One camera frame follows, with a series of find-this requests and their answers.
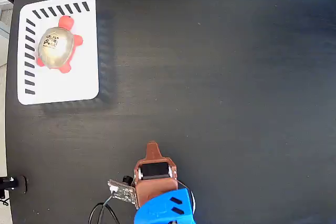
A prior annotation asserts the white slotted tray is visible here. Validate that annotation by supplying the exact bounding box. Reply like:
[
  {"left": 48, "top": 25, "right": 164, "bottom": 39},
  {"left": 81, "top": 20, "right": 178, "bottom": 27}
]
[{"left": 16, "top": 0, "right": 100, "bottom": 106}]

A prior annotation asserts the camera circuit board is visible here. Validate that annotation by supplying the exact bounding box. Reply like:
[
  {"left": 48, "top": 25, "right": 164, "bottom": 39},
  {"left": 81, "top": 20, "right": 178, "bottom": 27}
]
[{"left": 107, "top": 175, "right": 137, "bottom": 205}]

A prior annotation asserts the black camera cable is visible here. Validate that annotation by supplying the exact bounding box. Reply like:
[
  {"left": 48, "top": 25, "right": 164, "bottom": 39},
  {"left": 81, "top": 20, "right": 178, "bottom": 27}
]
[{"left": 88, "top": 195, "right": 121, "bottom": 224}]

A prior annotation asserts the red turtle toy gold shell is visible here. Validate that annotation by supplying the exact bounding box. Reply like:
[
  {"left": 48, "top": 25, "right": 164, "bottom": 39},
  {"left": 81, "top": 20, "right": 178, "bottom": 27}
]
[{"left": 36, "top": 15, "right": 84, "bottom": 74}]

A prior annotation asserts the red white black servo wire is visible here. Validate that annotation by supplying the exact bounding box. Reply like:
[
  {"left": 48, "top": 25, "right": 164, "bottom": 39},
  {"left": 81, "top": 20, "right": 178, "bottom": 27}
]
[{"left": 177, "top": 179, "right": 196, "bottom": 211}]

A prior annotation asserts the black stand clamp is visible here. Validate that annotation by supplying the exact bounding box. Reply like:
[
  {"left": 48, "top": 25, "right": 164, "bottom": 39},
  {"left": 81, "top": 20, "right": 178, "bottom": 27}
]
[{"left": 0, "top": 175, "right": 29, "bottom": 206}]

